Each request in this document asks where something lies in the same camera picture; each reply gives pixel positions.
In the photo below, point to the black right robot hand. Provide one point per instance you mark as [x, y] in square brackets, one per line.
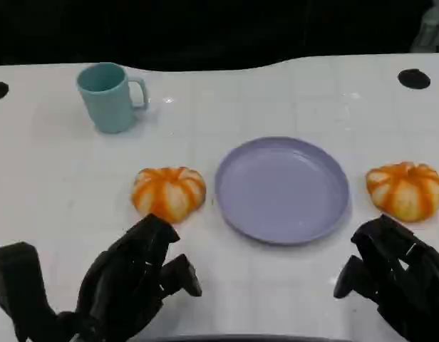
[412, 285]

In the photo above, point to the grey case in background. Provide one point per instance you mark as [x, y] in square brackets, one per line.
[431, 32]

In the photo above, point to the orange white toy bread roll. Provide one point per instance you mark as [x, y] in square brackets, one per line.
[169, 194]
[405, 192]

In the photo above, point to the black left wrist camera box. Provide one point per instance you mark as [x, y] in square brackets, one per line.
[18, 281]

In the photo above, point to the lilac plate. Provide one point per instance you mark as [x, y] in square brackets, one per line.
[282, 190]

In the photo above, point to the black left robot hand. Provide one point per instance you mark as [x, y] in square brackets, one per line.
[119, 281]

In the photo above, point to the pale green mug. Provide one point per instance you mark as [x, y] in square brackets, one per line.
[107, 105]

